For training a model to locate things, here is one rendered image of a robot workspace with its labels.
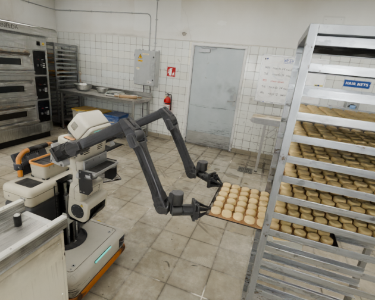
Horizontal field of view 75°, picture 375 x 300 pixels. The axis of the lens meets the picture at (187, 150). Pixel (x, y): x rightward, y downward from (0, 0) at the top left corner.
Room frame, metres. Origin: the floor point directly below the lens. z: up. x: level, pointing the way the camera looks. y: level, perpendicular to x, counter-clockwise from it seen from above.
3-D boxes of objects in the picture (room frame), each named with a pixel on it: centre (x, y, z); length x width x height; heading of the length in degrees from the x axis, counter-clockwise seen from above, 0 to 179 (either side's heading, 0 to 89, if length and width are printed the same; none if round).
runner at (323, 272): (1.27, -0.80, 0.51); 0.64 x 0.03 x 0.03; 73
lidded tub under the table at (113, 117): (5.33, 1.64, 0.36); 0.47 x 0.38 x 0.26; 164
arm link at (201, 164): (1.53, -0.09, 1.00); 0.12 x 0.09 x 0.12; 75
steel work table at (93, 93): (5.42, 1.92, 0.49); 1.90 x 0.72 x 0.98; 73
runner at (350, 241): (1.27, -0.80, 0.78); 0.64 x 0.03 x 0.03; 73
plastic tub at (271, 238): (2.07, -1.05, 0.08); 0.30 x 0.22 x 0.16; 89
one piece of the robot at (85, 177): (1.48, 0.58, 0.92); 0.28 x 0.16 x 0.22; 163
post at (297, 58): (1.38, -0.52, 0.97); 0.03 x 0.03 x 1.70; 73
